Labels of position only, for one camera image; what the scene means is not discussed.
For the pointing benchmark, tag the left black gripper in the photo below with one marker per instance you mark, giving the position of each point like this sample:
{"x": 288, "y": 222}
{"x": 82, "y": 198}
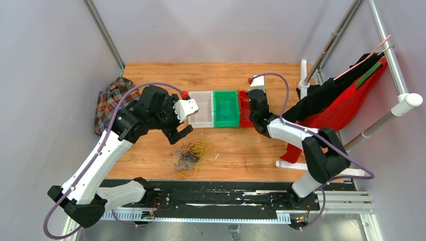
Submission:
{"x": 175, "y": 136}

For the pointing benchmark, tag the plaid cloth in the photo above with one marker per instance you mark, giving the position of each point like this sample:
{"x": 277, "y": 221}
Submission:
{"x": 107, "y": 102}

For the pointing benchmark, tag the red plastic bin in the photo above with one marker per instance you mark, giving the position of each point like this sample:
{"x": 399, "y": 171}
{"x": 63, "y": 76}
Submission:
{"x": 243, "y": 109}

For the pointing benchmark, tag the black garment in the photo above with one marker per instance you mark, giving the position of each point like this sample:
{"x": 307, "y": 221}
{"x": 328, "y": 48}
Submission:
{"x": 322, "y": 96}

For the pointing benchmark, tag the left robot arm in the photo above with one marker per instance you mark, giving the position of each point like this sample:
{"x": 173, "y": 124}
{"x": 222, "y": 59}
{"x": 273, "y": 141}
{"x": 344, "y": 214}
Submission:
{"x": 81, "y": 197}

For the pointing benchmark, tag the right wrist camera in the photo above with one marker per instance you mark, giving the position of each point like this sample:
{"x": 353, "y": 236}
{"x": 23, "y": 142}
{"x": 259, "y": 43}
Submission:
{"x": 257, "y": 82}

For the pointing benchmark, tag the red garment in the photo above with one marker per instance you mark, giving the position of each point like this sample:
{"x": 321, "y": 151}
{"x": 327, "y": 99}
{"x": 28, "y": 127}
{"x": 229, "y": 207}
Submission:
{"x": 341, "y": 112}

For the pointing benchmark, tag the pink hanger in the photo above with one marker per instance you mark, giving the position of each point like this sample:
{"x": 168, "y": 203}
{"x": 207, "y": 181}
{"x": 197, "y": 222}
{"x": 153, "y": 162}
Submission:
{"x": 366, "y": 58}

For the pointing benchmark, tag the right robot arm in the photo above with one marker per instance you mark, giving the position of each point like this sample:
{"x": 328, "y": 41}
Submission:
{"x": 324, "y": 153}

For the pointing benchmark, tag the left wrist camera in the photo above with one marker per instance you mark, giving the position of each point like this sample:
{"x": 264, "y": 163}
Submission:
{"x": 184, "y": 108}

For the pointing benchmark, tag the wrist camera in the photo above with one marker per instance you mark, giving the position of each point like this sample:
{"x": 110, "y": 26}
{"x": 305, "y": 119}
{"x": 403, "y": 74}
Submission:
{"x": 184, "y": 108}
{"x": 257, "y": 82}

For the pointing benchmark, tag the white plastic bin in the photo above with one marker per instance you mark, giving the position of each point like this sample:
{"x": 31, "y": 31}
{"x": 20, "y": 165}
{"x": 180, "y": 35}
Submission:
{"x": 205, "y": 116}

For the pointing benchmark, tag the green plastic bin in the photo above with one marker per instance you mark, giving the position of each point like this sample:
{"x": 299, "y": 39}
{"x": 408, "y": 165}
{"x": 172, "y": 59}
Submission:
{"x": 226, "y": 109}

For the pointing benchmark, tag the metal clothes rack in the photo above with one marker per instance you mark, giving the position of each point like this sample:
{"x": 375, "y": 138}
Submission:
{"x": 406, "y": 101}

